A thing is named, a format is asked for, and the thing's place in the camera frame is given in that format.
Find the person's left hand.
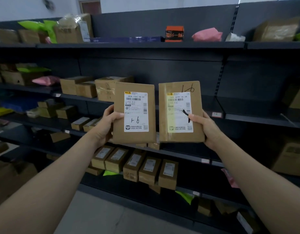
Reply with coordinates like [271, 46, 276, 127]
[90, 105, 125, 148]

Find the person's right hand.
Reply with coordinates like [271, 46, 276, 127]
[188, 111, 229, 149]

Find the taped brown parcel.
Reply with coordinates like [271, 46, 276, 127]
[158, 81, 205, 143]

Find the brown parcel with white label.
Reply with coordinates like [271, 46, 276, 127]
[112, 82, 157, 144]

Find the person's right forearm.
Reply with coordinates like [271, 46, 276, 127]
[211, 134, 300, 234]

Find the person's left forearm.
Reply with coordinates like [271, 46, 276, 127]
[0, 133, 103, 234]

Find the flat brown box, white label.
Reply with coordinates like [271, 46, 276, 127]
[71, 117, 91, 131]
[83, 118, 102, 132]

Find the taped brown cardboard box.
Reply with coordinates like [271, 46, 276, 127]
[95, 76, 135, 102]

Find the brown parcel box, white label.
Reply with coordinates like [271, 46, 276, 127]
[158, 159, 179, 190]
[123, 149, 147, 182]
[105, 147, 129, 174]
[138, 156, 162, 185]
[91, 145, 115, 170]

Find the small brown cardboard box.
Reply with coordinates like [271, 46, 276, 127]
[37, 99, 65, 118]
[56, 105, 77, 119]

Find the dark metal shelving unit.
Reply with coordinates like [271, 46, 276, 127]
[0, 0, 300, 234]

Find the pink plastic mailer bag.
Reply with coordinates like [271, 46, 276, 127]
[32, 75, 61, 86]
[221, 168, 239, 188]
[192, 27, 223, 42]

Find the flat blue box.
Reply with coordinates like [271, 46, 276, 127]
[90, 36, 165, 43]

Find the orange and black box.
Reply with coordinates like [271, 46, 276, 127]
[165, 26, 184, 42]

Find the white plastic bag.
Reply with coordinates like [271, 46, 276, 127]
[225, 33, 246, 42]

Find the plastic-wrapped brown carton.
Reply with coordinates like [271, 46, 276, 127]
[54, 13, 94, 44]

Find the blue plastic mailer bag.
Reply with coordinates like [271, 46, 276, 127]
[0, 96, 39, 113]

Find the large brown carton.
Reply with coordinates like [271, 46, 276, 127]
[271, 141, 300, 178]
[282, 77, 300, 110]

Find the wide brown cardboard box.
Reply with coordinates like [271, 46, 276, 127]
[1, 70, 44, 86]

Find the brown door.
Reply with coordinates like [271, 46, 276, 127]
[79, 0, 102, 15]

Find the brown paper parcel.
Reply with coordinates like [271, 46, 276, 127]
[0, 29, 20, 44]
[18, 29, 41, 44]

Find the large brown paper bag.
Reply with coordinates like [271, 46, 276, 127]
[253, 17, 300, 42]

